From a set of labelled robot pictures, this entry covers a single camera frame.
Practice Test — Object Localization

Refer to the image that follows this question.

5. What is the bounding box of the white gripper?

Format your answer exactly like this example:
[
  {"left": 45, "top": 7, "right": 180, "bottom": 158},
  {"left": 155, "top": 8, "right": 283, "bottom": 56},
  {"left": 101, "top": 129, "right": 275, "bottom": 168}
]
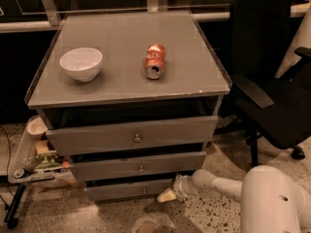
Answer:
[{"left": 156, "top": 174, "right": 194, "bottom": 203}]

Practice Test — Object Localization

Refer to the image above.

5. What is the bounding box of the grey bottom drawer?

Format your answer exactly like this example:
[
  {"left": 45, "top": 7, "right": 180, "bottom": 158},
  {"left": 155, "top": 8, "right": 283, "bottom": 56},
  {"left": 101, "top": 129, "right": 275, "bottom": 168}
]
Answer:
[{"left": 85, "top": 179, "right": 171, "bottom": 201}]

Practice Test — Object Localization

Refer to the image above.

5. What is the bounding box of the grey drawer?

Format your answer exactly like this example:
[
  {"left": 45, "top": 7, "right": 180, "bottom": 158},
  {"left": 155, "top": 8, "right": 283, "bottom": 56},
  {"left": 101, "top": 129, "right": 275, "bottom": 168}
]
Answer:
[
  {"left": 85, "top": 179, "right": 171, "bottom": 201},
  {"left": 47, "top": 116, "right": 218, "bottom": 155},
  {"left": 70, "top": 151, "right": 206, "bottom": 181}
]

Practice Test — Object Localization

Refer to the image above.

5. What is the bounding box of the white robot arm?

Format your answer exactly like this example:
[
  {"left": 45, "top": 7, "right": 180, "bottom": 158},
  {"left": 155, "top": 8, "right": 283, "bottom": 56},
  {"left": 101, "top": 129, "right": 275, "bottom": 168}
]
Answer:
[{"left": 157, "top": 165, "right": 311, "bottom": 233}]

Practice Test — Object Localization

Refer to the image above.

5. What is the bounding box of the grey middle drawer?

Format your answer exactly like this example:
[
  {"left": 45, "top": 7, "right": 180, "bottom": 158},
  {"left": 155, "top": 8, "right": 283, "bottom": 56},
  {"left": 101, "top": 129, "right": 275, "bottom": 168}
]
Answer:
[{"left": 70, "top": 151, "right": 206, "bottom": 181}]

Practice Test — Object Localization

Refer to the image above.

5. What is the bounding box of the grey top drawer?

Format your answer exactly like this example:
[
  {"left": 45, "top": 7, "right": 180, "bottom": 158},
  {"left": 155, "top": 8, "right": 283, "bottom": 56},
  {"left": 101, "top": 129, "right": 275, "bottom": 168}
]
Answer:
[{"left": 47, "top": 116, "right": 218, "bottom": 155}]

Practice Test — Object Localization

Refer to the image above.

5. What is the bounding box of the grey drawer cabinet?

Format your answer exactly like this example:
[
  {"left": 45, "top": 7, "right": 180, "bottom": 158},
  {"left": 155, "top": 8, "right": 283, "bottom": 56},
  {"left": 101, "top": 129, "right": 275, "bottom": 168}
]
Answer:
[{"left": 26, "top": 11, "right": 229, "bottom": 189}]

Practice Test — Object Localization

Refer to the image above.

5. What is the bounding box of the green snack bag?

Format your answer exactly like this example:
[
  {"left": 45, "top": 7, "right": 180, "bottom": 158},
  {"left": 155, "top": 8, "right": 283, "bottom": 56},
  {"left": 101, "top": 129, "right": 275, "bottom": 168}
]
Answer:
[{"left": 35, "top": 152, "right": 62, "bottom": 170}]

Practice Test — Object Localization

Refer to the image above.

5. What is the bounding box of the crushed orange soda can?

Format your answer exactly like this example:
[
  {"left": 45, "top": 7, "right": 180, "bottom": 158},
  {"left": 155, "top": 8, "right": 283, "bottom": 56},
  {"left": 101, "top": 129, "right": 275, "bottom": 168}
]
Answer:
[{"left": 144, "top": 44, "right": 165, "bottom": 80}]

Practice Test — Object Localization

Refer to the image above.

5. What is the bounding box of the black office chair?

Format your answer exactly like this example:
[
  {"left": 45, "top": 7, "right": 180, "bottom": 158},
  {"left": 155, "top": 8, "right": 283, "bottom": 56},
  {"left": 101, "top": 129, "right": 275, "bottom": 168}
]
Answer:
[{"left": 220, "top": 0, "right": 311, "bottom": 166}]

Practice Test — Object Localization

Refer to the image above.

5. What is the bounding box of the small white bowl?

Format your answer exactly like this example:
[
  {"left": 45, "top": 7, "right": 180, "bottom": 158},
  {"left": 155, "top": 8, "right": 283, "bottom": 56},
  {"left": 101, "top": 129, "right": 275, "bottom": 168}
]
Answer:
[{"left": 26, "top": 116, "right": 48, "bottom": 139}]

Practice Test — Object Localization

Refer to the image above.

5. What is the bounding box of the small can in bin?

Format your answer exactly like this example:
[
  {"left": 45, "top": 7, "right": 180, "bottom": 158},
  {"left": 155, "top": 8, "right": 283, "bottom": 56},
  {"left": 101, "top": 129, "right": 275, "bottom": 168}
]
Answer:
[{"left": 14, "top": 168, "right": 25, "bottom": 179}]

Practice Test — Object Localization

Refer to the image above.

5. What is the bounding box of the white ceramic bowl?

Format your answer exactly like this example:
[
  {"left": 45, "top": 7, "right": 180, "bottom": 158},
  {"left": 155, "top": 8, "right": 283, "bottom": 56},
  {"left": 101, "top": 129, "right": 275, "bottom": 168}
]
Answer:
[{"left": 59, "top": 48, "right": 103, "bottom": 82}]

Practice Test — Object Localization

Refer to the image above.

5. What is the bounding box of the black stand leg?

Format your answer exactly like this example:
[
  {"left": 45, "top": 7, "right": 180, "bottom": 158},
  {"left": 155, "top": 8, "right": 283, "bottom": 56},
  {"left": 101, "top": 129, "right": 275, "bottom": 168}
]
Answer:
[{"left": 4, "top": 183, "right": 25, "bottom": 229}]

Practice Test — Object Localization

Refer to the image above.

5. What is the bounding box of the metal railing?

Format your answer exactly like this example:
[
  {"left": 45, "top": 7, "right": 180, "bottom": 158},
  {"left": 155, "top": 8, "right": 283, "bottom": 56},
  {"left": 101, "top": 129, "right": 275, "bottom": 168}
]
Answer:
[{"left": 0, "top": 0, "right": 311, "bottom": 34}]

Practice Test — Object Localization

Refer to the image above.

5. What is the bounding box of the black cable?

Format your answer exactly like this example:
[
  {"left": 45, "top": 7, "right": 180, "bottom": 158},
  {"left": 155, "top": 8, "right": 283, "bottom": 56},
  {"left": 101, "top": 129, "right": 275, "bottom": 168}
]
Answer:
[{"left": 0, "top": 125, "right": 13, "bottom": 212}]

